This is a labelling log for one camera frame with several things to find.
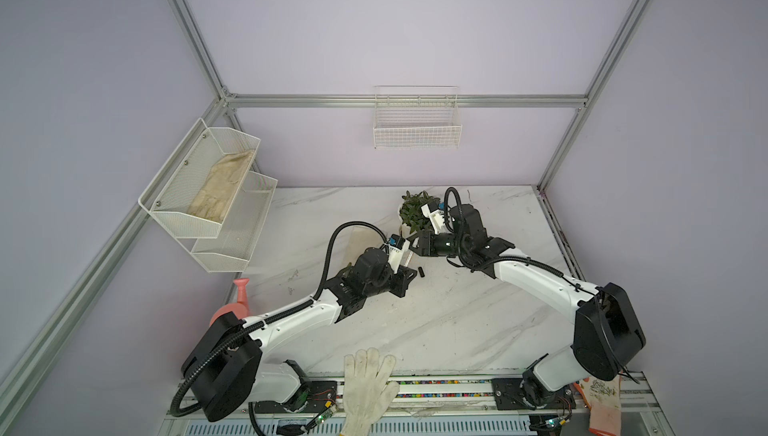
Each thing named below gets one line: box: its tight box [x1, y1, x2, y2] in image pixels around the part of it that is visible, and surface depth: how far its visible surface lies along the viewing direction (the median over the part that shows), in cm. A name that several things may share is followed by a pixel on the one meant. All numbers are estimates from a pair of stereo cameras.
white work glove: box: [341, 347, 400, 436], surface depth 76 cm
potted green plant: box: [399, 190, 434, 239], surface depth 92 cm
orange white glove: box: [574, 374, 622, 436], surface depth 72 cm
